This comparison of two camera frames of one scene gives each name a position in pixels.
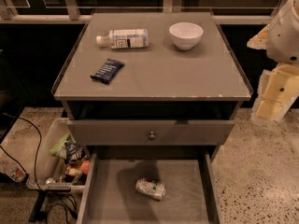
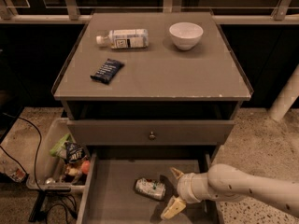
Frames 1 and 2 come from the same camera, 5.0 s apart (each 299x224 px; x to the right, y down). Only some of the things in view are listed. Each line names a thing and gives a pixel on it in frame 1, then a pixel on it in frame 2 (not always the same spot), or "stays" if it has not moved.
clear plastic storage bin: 64,162 stays
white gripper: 284,37 → 185,188
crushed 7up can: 150,189 stays
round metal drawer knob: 151,137 stays
